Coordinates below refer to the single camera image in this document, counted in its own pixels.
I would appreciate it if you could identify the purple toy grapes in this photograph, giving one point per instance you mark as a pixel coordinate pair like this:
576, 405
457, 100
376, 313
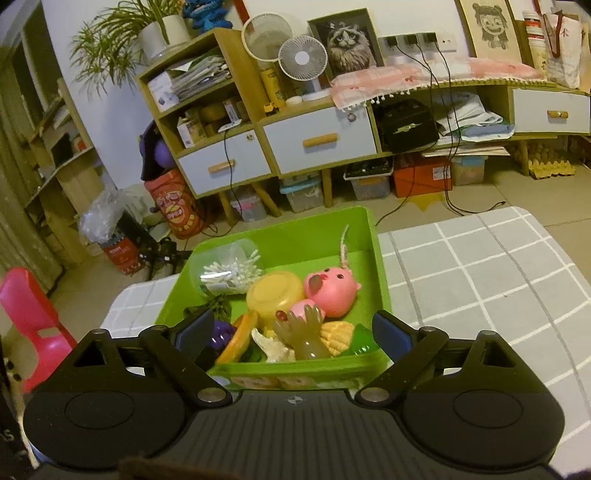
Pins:
221, 335

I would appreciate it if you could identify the wooden shelf cabinet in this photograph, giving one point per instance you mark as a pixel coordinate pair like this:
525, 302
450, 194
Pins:
207, 101

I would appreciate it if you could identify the wooden low sideboard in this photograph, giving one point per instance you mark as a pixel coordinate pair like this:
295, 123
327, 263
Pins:
317, 137

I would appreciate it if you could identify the translucent rubber hand toy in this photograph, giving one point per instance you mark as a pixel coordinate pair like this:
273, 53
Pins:
302, 334

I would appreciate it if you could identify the green plastic storage box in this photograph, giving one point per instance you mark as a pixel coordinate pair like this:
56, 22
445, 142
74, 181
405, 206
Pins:
290, 252

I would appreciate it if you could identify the orange cartoon bin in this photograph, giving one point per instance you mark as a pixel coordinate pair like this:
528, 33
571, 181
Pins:
174, 200

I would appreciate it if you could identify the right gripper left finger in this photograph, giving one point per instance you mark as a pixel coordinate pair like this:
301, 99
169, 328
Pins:
174, 351

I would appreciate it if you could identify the large white fan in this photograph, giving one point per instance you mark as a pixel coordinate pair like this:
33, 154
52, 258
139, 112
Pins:
264, 34

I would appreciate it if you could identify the pink fringed cloth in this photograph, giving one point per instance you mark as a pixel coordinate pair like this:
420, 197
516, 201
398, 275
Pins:
356, 88

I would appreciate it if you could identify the framed cat picture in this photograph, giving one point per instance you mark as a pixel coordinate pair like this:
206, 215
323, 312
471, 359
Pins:
350, 40

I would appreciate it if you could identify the yellow toy corn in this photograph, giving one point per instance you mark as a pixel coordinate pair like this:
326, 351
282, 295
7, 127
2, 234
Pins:
337, 336

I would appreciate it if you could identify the pink plastic chair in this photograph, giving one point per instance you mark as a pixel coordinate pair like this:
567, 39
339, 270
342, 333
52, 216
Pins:
34, 317

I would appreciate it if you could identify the white seashell toy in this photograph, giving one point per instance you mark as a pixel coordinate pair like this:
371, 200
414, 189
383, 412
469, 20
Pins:
273, 348

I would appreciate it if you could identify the small white desk fan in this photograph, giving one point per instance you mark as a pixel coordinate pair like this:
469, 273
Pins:
304, 59

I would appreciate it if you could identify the orange toy slice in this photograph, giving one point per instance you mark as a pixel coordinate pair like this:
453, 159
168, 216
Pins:
239, 342

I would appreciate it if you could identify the clear cotton swab jar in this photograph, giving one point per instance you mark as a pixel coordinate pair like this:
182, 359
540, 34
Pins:
229, 269

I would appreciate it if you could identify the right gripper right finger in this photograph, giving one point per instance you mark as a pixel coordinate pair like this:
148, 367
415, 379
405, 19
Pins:
413, 352

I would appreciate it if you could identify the yellow plastic bowl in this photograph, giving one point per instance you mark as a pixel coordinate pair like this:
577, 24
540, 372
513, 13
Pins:
277, 290

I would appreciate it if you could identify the framed cartoon girl picture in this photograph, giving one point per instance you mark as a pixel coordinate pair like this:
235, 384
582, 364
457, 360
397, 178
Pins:
490, 29

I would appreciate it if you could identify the red cardboard box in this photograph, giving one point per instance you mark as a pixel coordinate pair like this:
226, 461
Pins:
415, 175

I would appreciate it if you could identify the potted green plant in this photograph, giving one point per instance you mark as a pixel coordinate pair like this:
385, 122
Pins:
108, 49

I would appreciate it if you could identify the checkered grey tablecloth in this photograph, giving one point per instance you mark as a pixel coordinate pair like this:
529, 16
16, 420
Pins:
500, 271

